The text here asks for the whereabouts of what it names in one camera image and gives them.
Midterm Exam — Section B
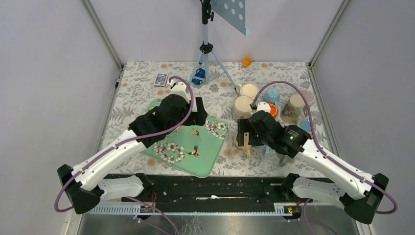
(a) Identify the cream mug green inside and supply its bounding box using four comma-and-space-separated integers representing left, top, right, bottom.
232, 95, 254, 120

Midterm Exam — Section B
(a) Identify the light blue ribbed mug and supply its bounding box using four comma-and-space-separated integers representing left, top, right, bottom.
262, 146, 276, 159

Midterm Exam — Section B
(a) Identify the beige mug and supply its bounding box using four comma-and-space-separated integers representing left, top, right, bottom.
233, 133, 252, 159

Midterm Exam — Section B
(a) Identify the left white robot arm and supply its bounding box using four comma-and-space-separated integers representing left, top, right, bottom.
54, 94, 208, 214

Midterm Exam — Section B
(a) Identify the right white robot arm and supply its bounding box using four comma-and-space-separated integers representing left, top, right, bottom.
236, 111, 389, 224

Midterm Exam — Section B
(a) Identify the orange mug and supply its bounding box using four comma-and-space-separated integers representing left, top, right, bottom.
269, 103, 279, 119

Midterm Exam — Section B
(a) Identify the cream ribbed mug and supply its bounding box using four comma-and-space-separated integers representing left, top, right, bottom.
236, 84, 259, 99

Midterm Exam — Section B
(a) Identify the grey blue mug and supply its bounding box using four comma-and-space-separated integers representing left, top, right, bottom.
277, 154, 293, 167

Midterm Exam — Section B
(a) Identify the light blue faceted mug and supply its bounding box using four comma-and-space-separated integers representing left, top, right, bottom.
264, 88, 280, 105

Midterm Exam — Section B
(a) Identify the seahorse pattern mug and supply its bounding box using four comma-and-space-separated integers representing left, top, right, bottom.
280, 94, 308, 124

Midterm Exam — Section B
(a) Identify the blue butterfly mug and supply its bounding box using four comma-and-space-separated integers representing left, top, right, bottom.
297, 118, 315, 134

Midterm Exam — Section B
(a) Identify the lilac mug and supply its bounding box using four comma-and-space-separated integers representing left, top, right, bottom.
300, 89, 316, 106

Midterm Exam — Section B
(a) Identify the green floral tray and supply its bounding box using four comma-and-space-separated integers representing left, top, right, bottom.
142, 116, 230, 178

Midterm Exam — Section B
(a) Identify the playing card deck box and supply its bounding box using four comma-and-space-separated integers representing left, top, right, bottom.
154, 73, 168, 87

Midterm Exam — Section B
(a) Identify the floral tablecloth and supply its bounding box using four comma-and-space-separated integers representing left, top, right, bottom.
102, 61, 321, 177

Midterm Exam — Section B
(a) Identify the blue tripod stand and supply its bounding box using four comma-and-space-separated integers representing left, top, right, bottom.
189, 0, 236, 89

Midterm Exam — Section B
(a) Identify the blue toy car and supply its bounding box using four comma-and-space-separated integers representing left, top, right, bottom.
191, 68, 206, 85

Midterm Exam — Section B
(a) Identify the orange toy block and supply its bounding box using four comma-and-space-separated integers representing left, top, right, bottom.
242, 57, 253, 68

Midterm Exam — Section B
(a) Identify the perforated blue calibration plate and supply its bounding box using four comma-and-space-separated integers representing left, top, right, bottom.
210, 0, 250, 36

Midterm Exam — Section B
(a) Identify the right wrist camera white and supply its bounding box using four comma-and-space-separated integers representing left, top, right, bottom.
256, 102, 271, 113

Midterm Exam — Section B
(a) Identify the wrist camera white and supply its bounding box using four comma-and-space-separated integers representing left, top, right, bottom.
168, 81, 190, 103
256, 102, 271, 113

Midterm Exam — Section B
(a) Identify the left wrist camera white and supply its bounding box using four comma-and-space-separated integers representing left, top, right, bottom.
168, 81, 190, 103

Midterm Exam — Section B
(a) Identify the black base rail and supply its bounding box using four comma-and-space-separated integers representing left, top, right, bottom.
136, 173, 301, 213

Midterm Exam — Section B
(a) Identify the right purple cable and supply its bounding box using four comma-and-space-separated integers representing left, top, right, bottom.
251, 80, 398, 215

